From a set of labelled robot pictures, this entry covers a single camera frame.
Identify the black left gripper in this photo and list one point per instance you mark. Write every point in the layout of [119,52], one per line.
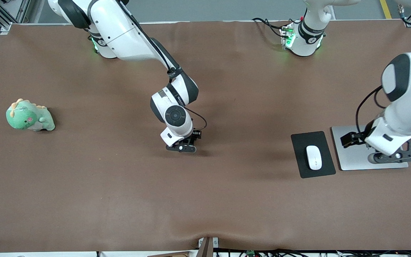
[359,137]

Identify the silver closed laptop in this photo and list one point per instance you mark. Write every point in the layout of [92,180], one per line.
[351,160]

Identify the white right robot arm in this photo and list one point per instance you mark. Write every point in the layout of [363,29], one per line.
[120,32]

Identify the brown camera mount post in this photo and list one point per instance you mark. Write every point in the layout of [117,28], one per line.
[205,250]

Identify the white computer mouse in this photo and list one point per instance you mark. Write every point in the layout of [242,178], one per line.
[314,157]

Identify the brown table cover cloth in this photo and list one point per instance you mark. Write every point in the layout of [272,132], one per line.
[205,196]

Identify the green dinosaur plush toy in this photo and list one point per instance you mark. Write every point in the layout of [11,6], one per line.
[21,119]

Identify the dark grey mouse pad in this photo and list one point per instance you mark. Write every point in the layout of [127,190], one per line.
[298,167]

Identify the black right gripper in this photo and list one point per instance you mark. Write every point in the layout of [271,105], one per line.
[195,134]

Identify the green circuit board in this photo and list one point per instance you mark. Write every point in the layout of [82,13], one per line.
[250,253]

